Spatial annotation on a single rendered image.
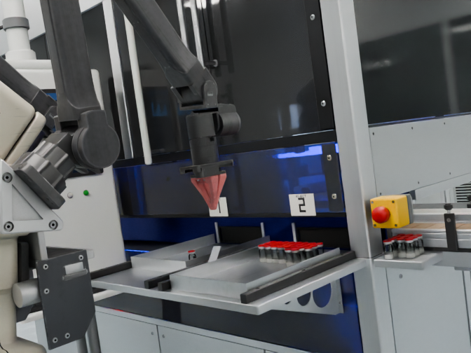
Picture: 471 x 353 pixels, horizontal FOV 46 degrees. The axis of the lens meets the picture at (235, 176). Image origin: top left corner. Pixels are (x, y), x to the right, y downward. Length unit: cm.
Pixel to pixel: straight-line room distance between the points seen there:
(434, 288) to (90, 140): 114
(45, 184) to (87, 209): 114
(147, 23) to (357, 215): 70
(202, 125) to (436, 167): 84
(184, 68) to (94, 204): 102
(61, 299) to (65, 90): 38
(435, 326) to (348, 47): 84
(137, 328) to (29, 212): 142
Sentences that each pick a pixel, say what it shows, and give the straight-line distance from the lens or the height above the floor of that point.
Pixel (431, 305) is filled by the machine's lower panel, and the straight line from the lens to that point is 172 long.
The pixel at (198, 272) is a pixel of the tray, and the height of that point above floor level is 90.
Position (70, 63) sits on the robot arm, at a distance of 97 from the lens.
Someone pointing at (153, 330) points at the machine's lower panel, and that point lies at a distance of 220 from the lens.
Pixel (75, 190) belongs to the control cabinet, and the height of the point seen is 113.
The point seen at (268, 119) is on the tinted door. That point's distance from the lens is 157.
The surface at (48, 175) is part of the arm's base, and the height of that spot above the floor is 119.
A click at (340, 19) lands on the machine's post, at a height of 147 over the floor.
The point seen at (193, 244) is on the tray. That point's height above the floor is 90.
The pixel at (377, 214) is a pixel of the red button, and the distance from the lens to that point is 134.
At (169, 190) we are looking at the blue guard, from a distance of 192.
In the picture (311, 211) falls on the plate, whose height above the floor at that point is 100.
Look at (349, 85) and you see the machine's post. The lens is 140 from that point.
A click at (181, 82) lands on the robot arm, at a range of 114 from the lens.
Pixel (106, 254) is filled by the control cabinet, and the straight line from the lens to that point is 207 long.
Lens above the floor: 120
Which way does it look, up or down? 3 degrees down
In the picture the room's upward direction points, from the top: 8 degrees counter-clockwise
